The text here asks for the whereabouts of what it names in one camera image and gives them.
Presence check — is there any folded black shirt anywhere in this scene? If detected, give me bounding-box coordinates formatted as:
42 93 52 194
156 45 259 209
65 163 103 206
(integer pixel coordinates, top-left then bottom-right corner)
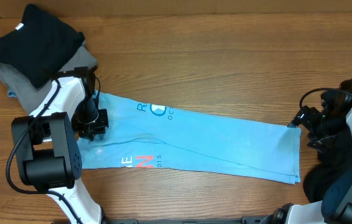
0 4 85 88

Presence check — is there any light blue printed t-shirt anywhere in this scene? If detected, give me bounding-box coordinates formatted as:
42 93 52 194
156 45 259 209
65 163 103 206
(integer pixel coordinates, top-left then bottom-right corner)
78 93 301 184

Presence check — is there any black garment at right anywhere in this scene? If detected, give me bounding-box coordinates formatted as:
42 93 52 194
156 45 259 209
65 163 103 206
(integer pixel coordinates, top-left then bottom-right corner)
303 127 352 203

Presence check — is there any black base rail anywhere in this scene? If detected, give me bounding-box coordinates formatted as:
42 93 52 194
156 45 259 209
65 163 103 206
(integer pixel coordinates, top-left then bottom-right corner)
102 215 273 224

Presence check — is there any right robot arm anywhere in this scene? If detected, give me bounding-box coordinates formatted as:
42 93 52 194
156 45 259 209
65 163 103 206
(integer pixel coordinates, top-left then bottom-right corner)
261 78 352 224

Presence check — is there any folded grey shirt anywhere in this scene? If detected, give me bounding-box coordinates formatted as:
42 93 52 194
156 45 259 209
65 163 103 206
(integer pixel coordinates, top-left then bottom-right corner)
0 46 98 114

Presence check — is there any folded blue shirt under stack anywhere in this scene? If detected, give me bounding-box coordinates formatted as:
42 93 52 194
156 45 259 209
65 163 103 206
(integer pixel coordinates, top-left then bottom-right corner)
7 89 17 98

